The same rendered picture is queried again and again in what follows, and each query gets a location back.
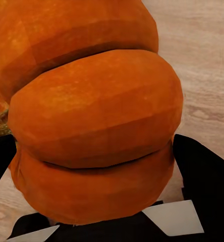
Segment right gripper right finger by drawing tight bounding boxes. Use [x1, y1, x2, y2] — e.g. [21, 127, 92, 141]
[173, 134, 224, 242]

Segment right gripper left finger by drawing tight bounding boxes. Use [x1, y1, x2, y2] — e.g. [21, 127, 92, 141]
[0, 134, 17, 179]

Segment pumpkin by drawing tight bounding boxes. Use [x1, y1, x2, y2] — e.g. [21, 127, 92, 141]
[0, 0, 184, 225]

